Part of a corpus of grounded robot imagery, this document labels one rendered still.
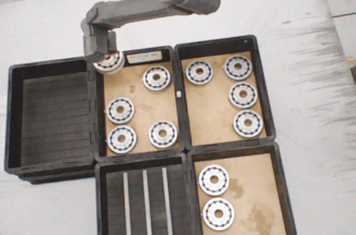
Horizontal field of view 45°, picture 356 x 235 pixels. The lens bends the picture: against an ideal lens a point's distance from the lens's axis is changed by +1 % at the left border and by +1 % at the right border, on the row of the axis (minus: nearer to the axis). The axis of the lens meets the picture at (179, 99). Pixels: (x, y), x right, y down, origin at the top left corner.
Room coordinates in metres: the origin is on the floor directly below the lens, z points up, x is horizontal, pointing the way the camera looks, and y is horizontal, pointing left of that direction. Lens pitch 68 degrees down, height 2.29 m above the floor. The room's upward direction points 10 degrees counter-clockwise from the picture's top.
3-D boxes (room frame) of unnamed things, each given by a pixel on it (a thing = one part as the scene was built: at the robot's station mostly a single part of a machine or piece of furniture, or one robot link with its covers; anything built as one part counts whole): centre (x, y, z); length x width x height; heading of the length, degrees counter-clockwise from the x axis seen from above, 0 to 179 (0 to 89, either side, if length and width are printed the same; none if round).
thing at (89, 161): (0.59, 0.45, 0.92); 0.40 x 0.30 x 0.02; 177
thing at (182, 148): (0.58, 0.15, 0.92); 0.40 x 0.30 x 0.02; 177
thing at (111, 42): (0.70, 0.21, 1.17); 0.10 x 0.07 x 0.07; 87
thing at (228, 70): (0.67, -0.23, 0.86); 0.10 x 0.10 x 0.01
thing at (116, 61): (0.70, 0.21, 1.05); 0.10 x 0.10 x 0.01
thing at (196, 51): (0.56, -0.15, 0.87); 0.40 x 0.30 x 0.11; 177
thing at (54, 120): (0.59, 0.45, 0.87); 0.40 x 0.30 x 0.11; 177
